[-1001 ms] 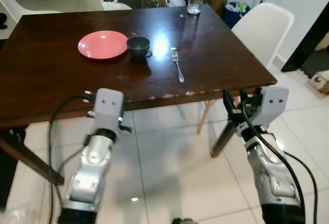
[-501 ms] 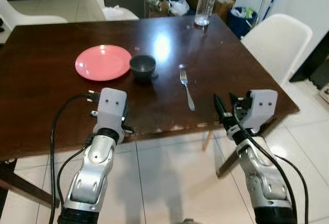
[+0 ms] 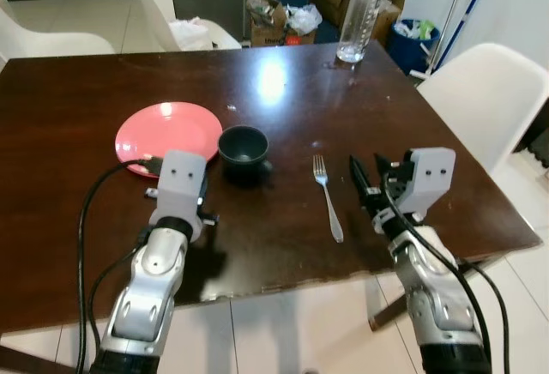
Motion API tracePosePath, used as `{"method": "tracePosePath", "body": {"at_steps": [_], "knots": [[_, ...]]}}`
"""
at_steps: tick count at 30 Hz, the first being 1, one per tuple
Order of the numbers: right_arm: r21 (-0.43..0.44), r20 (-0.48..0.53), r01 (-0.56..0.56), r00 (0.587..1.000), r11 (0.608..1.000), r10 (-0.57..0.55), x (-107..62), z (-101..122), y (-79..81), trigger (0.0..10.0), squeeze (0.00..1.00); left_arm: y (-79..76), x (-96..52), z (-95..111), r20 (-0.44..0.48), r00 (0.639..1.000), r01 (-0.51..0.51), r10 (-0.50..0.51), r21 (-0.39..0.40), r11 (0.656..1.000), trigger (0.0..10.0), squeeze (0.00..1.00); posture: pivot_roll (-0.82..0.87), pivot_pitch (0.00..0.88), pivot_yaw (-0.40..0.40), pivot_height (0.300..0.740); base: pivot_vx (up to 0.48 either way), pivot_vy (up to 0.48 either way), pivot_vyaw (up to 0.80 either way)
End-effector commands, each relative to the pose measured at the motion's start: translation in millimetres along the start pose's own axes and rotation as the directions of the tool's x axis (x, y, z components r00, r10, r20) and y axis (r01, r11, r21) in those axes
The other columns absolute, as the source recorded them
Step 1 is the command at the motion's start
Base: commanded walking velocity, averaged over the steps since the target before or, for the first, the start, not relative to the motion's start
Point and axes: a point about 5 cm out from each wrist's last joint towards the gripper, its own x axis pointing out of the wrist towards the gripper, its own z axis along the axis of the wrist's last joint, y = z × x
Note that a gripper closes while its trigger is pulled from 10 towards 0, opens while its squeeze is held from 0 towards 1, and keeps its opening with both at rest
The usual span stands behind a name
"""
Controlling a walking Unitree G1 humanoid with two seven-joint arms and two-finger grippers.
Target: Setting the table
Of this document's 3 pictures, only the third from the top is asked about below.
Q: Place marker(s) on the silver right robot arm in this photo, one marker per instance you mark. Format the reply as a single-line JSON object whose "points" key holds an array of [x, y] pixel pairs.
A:
{"points": [[433, 292]]}

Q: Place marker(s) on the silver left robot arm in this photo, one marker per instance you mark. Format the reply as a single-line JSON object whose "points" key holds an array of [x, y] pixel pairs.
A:
{"points": [[146, 284]]}

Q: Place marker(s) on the silver metal fork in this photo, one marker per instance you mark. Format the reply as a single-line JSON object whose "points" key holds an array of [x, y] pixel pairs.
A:
{"points": [[327, 198]]}

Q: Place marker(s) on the pink round plate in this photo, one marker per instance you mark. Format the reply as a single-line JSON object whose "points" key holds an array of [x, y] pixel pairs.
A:
{"points": [[163, 129]]}

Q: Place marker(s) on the dark wooden table leg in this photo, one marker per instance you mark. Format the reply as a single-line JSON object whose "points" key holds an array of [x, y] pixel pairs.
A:
{"points": [[388, 298]]}

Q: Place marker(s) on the blue waste bin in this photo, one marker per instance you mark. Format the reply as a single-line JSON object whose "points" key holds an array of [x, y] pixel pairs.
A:
{"points": [[412, 48]]}

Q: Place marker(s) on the white plastic chair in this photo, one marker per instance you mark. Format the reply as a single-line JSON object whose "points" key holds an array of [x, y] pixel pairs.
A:
{"points": [[51, 41], [159, 18], [489, 91]]}

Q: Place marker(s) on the clear plastic water bottle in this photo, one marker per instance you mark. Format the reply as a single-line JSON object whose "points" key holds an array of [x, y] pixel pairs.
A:
{"points": [[358, 14]]}

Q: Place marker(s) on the white plastic bag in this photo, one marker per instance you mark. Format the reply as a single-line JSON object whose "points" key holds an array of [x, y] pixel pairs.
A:
{"points": [[190, 33]]}

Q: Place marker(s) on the small open cardboard box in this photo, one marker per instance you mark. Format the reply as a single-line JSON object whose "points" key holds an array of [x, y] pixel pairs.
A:
{"points": [[268, 24]]}

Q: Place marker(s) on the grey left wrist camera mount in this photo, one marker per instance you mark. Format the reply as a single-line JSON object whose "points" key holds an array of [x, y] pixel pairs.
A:
{"points": [[180, 181]]}

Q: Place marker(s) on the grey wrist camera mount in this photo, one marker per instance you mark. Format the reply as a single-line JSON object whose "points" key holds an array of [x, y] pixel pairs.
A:
{"points": [[180, 181], [426, 177]]}

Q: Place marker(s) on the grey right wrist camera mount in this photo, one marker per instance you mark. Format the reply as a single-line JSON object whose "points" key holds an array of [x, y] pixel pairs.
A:
{"points": [[426, 177]]}

